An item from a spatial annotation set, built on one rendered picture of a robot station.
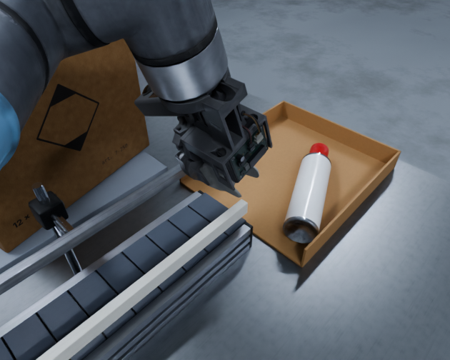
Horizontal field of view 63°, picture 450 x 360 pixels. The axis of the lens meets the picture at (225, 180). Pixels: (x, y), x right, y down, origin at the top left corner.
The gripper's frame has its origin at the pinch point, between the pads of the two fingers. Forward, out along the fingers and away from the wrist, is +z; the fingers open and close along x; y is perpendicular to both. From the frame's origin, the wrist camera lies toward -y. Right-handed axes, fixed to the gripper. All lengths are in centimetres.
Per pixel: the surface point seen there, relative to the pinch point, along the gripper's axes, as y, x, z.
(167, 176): -3.0, -5.7, -6.1
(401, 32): -91, 287, 203
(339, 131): 1.5, 27.0, 16.9
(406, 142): -15, 129, 145
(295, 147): -3.3, 19.2, 16.7
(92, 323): 4.3, -22.9, -7.3
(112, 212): -2.7, -13.5, -8.9
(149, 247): -1.5, -13.6, -0.2
